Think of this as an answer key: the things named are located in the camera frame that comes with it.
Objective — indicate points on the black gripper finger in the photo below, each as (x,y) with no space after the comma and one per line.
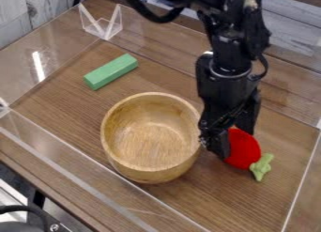
(248,118)
(214,140)

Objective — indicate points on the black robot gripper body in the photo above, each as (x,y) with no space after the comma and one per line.
(225,94)

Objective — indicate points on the red plush strawberry toy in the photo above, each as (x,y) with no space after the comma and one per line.
(246,155)

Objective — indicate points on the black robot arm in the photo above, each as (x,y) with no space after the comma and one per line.
(237,33)

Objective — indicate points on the wooden bowl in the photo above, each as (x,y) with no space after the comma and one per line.
(149,136)

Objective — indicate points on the green rectangular block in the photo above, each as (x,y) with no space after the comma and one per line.
(111,71)

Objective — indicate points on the clear acrylic corner bracket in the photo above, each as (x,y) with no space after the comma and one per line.
(102,28)

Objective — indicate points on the black metal frame with screw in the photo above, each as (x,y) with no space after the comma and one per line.
(42,219)

